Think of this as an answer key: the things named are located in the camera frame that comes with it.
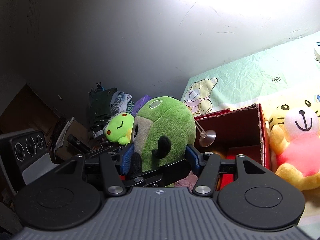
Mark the white power strip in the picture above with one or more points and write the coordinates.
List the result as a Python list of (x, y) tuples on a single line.
[(317, 52)]

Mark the red cardboard box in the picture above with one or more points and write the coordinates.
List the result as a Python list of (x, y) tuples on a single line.
[(232, 125)]

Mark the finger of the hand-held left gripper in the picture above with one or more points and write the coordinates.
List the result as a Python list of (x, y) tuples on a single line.
[(77, 142)]

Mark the small light-green frog plush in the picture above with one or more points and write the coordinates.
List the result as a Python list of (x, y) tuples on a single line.
[(117, 127)]

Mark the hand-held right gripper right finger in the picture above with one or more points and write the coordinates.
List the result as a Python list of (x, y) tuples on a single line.
[(192, 158)]

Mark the brown wooden cabinet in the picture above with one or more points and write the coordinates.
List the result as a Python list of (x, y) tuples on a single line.
[(25, 110)]

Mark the pastel printed bed sheet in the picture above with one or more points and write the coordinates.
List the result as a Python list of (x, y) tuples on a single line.
[(250, 80)]

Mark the green plush toy black limbs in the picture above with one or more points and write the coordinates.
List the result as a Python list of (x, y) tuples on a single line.
[(165, 122)]

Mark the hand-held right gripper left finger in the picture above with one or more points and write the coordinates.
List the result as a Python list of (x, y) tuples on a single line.
[(127, 158)]

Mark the purple bag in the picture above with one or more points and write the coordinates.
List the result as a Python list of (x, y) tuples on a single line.
[(141, 103)]

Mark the yellow tiger plush toy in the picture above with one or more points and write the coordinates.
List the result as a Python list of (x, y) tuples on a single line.
[(297, 150)]

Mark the blue and white cloth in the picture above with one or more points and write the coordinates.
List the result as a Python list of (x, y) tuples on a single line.
[(122, 100)]

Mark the dark green bag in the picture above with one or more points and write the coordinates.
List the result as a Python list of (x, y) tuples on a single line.
[(100, 105)]

